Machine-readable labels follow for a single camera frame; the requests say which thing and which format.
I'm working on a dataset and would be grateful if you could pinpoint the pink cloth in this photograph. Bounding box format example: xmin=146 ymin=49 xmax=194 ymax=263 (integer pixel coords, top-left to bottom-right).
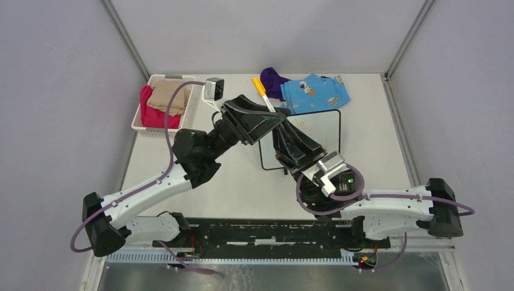
xmin=139 ymin=85 xmax=165 ymax=129

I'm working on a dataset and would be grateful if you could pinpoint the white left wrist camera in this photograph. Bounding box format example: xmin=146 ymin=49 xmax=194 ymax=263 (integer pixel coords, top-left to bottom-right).
xmin=201 ymin=77 xmax=225 ymax=112

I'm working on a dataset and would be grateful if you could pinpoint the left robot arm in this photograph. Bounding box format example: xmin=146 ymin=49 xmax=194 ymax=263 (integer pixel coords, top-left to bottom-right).
xmin=82 ymin=95 xmax=291 ymax=257

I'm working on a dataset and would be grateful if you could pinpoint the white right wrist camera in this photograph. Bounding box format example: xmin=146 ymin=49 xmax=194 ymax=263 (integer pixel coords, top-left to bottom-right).
xmin=301 ymin=151 xmax=348 ymax=197

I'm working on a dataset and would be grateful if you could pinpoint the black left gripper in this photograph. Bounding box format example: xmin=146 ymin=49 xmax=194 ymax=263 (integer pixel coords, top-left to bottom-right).
xmin=206 ymin=95 xmax=293 ymax=161

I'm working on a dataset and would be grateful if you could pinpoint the white marker pen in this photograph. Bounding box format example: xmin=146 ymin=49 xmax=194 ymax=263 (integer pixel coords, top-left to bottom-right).
xmin=261 ymin=94 xmax=276 ymax=112

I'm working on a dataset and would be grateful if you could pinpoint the purple cloth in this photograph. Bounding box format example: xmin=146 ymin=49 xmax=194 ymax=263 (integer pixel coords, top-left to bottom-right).
xmin=259 ymin=67 xmax=290 ymax=102

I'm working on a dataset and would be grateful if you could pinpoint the white whiteboard black frame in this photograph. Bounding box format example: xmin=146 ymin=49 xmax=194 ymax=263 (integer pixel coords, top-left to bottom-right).
xmin=259 ymin=110 xmax=341 ymax=170

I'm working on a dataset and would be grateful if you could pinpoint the beige folded cloth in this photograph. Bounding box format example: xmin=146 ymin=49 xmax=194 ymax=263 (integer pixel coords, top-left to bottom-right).
xmin=147 ymin=79 xmax=191 ymax=116

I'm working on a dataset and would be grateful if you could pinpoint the blue patterned cloth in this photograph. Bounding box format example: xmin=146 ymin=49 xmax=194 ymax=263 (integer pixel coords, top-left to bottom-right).
xmin=280 ymin=74 xmax=350 ymax=115

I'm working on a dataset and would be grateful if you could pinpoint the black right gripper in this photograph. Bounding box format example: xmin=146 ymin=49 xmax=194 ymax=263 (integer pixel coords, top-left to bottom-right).
xmin=272 ymin=121 xmax=328 ymax=207

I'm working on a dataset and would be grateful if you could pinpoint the yellow marker cap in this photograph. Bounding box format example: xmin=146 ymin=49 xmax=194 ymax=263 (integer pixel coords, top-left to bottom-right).
xmin=252 ymin=77 xmax=266 ymax=97

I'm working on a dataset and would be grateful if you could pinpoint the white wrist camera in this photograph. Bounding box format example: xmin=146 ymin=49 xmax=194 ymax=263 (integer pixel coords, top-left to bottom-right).
xmin=201 ymin=77 xmax=225 ymax=112
xmin=301 ymin=151 xmax=348 ymax=197

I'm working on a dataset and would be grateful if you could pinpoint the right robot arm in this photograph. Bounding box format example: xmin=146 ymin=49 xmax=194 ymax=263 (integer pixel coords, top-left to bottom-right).
xmin=272 ymin=121 xmax=474 ymax=247

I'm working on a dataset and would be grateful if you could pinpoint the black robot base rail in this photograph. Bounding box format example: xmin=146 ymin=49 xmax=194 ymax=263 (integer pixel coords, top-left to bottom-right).
xmin=163 ymin=217 xmax=391 ymax=263

